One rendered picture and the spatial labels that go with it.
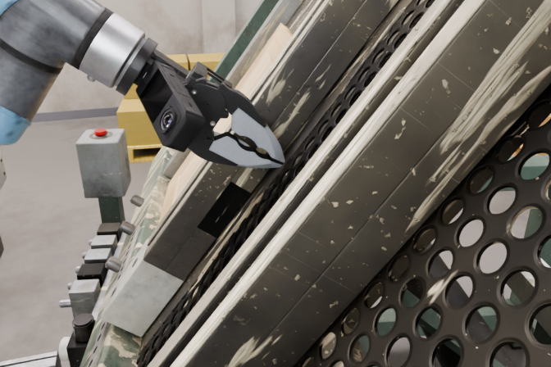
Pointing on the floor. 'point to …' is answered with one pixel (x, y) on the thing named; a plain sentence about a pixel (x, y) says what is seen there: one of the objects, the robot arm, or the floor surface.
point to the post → (111, 210)
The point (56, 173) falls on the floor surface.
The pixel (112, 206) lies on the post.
